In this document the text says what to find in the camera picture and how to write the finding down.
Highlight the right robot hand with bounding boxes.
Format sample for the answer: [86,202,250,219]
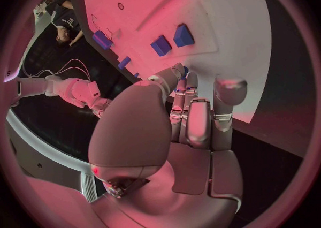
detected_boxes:
[91,99,113,119]

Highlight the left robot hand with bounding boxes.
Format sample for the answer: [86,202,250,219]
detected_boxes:
[87,62,249,228]

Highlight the short blue cylinder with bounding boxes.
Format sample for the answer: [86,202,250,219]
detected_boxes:
[117,56,133,70]

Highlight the white task board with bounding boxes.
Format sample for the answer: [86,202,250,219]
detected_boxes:
[67,0,273,124]

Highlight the long blue block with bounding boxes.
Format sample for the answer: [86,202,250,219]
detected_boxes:
[91,30,114,51]

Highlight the person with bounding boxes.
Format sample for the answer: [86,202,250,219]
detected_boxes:
[45,0,85,48]

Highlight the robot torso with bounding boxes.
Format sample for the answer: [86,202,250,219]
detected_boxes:
[1,65,20,102]

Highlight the white cable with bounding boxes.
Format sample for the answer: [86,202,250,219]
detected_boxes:
[29,66,89,78]
[22,58,92,81]

